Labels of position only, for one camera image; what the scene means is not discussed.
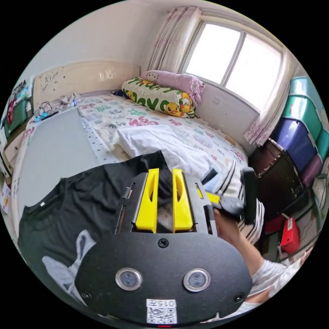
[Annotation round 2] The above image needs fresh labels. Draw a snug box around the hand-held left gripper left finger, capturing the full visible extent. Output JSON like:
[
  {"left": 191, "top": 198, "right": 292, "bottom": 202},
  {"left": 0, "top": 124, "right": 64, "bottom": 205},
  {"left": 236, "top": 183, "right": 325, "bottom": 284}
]
[{"left": 135, "top": 168, "right": 160, "bottom": 230}]

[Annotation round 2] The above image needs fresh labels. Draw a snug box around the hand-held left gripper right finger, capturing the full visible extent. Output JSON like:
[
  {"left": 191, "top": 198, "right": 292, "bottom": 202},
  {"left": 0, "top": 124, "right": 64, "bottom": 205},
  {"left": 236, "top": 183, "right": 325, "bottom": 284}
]
[{"left": 172, "top": 168, "right": 193, "bottom": 231}]

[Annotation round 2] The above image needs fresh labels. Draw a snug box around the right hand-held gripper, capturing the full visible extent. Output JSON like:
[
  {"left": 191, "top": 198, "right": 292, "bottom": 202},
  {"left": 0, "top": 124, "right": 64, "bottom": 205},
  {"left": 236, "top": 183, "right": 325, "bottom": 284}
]
[{"left": 205, "top": 192, "right": 248, "bottom": 222}]

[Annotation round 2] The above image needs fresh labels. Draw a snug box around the black short sleeve shirt with print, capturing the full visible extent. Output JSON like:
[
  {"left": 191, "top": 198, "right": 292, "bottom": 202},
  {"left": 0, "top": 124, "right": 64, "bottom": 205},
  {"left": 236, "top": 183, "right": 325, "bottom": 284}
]
[{"left": 16, "top": 150, "right": 180, "bottom": 309}]

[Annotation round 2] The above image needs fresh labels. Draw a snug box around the person's right forearm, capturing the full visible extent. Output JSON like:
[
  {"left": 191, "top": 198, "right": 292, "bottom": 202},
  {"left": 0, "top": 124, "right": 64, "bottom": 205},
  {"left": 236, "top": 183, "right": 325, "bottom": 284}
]
[{"left": 226, "top": 237, "right": 267, "bottom": 277}]

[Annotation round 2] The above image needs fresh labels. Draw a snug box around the person's right hand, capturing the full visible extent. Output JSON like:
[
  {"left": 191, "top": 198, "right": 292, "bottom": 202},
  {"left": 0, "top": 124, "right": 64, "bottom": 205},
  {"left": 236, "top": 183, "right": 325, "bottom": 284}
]
[{"left": 212, "top": 207, "right": 246, "bottom": 248}]

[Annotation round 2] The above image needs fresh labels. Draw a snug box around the dark brown cupboard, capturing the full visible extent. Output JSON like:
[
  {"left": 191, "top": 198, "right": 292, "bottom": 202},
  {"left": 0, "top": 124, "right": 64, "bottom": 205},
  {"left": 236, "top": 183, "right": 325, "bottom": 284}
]
[{"left": 248, "top": 138, "right": 314, "bottom": 232}]

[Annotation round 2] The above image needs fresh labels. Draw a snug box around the red box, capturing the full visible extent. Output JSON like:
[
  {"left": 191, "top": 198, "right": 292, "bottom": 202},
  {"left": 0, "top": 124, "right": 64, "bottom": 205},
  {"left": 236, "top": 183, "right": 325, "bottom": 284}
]
[{"left": 279, "top": 217, "right": 301, "bottom": 255}]

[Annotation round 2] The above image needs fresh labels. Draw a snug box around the person's body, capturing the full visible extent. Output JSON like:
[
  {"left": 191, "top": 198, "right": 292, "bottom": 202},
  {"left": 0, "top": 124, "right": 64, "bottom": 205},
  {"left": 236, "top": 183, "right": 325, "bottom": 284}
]
[{"left": 251, "top": 246, "right": 315, "bottom": 313}]

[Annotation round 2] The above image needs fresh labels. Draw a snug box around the stack of plastic storage boxes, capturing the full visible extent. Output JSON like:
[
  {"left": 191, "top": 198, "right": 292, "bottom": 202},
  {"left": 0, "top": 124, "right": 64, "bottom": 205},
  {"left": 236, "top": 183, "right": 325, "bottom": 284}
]
[{"left": 270, "top": 76, "right": 329, "bottom": 188}]

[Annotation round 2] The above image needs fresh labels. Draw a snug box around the rolled quilt with duck print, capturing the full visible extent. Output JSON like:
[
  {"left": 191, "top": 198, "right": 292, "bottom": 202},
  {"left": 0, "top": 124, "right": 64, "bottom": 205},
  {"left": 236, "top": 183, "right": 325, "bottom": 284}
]
[{"left": 121, "top": 76, "right": 199, "bottom": 119}]

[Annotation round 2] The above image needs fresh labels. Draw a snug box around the bed with printed sheet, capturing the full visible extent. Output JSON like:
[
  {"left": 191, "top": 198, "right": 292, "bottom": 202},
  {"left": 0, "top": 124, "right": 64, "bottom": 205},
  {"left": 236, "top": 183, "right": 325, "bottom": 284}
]
[{"left": 10, "top": 60, "right": 250, "bottom": 232}]

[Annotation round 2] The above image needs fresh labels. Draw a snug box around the pale pink curtain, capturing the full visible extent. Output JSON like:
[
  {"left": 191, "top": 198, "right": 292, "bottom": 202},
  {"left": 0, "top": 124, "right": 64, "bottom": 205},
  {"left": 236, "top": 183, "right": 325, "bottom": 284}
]
[
  {"left": 243, "top": 51, "right": 307, "bottom": 147},
  {"left": 146, "top": 6, "right": 204, "bottom": 75}
]

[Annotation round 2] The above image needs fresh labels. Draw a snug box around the rolled pink quilt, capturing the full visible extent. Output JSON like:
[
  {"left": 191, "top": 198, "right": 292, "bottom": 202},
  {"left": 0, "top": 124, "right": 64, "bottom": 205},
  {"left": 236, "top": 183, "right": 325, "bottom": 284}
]
[{"left": 141, "top": 70, "right": 206, "bottom": 108}]

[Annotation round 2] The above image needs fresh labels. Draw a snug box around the window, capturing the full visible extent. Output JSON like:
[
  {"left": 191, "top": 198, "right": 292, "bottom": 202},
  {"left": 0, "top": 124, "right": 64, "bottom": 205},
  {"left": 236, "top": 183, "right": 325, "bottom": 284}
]
[{"left": 180, "top": 20, "right": 286, "bottom": 113}]

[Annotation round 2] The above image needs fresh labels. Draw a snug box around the beige nightstand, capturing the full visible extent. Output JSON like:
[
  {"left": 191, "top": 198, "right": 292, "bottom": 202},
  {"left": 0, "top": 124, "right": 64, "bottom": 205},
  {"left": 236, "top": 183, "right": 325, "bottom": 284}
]
[{"left": 2, "top": 123, "right": 27, "bottom": 169}]

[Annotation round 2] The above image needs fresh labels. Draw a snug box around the green box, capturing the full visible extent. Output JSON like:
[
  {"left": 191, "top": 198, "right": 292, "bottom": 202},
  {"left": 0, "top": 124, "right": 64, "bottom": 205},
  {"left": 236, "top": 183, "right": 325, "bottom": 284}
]
[{"left": 3, "top": 99, "right": 33, "bottom": 138}]

